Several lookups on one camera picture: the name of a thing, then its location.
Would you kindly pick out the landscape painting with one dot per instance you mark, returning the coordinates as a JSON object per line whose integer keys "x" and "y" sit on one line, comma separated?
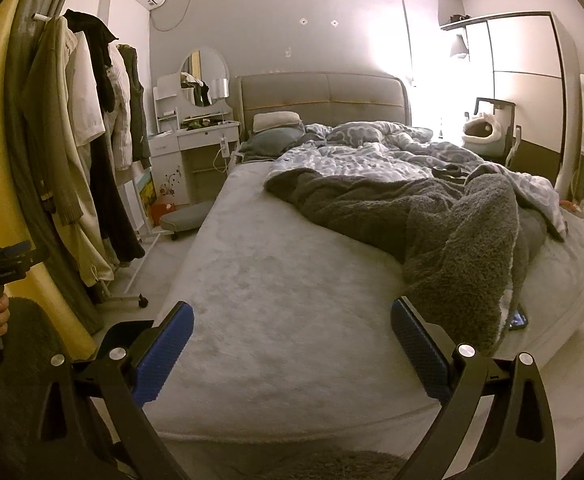
{"x": 146, "y": 195}

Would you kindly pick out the round mirror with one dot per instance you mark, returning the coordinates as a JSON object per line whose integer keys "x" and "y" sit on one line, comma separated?
{"x": 197, "y": 67}

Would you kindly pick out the grey upholstered bed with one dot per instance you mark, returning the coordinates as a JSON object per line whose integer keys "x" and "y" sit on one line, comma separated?
{"x": 282, "y": 310}

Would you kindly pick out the long black garment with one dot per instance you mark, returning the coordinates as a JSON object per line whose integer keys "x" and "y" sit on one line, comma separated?
{"x": 117, "y": 210}

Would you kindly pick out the white wardrobe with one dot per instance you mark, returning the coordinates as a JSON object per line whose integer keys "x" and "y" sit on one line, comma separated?
{"x": 521, "y": 100}

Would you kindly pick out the small black item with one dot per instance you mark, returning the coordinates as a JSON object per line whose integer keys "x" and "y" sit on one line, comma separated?
{"x": 449, "y": 171}

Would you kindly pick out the short black garment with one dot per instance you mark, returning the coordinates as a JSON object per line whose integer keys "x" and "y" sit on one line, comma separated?
{"x": 92, "y": 30}

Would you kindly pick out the black smartphone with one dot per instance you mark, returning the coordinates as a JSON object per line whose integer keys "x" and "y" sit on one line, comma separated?
{"x": 517, "y": 320}

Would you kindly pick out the dark fuzzy garment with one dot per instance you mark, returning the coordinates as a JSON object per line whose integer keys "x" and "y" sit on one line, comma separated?
{"x": 22, "y": 385}

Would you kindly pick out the olive green coat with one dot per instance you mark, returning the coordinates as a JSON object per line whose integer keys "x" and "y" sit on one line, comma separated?
{"x": 52, "y": 110}

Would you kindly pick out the white puffer jacket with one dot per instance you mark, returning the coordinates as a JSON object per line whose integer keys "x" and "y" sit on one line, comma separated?
{"x": 122, "y": 125}

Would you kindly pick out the grey-blue pillow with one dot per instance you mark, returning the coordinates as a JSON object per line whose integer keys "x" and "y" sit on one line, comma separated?
{"x": 277, "y": 141}

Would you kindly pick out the white power strip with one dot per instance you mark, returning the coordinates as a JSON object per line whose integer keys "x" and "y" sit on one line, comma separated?
{"x": 224, "y": 150}

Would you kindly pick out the dark green knit garment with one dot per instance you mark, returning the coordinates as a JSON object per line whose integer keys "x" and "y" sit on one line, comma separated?
{"x": 139, "y": 100}

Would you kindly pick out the grey wheeled footstool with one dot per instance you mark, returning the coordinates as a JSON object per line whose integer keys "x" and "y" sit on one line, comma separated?
{"x": 187, "y": 217}

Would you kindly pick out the blue patterned pillow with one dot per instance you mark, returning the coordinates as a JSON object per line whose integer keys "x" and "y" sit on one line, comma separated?
{"x": 361, "y": 132}

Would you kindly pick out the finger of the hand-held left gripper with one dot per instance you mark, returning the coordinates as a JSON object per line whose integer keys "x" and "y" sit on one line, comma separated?
{"x": 16, "y": 250}
{"x": 34, "y": 260}

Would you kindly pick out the white clothes rack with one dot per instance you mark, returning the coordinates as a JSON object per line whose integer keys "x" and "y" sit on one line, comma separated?
{"x": 143, "y": 302}

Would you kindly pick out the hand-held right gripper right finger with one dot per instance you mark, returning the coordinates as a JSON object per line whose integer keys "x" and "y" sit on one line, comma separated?
{"x": 416, "y": 345}

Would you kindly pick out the white dressing table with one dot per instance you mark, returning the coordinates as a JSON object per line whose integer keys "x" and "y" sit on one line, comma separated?
{"x": 197, "y": 140}

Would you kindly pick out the grey fleece blanket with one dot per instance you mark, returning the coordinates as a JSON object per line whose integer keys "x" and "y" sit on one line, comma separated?
{"x": 396, "y": 220}

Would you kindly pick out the red plastic container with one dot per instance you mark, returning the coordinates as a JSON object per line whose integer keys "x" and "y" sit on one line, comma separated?
{"x": 164, "y": 210}

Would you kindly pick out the white shirt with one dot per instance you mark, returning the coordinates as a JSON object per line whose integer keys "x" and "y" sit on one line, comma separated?
{"x": 87, "y": 95}

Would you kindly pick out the cream pillow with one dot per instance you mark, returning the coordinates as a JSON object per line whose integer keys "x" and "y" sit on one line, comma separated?
{"x": 274, "y": 121}

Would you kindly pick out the blue patterned duvet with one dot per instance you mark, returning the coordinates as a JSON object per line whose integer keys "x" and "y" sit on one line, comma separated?
{"x": 371, "y": 160}

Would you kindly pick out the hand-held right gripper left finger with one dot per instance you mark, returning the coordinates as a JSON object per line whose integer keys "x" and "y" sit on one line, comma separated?
{"x": 164, "y": 355}

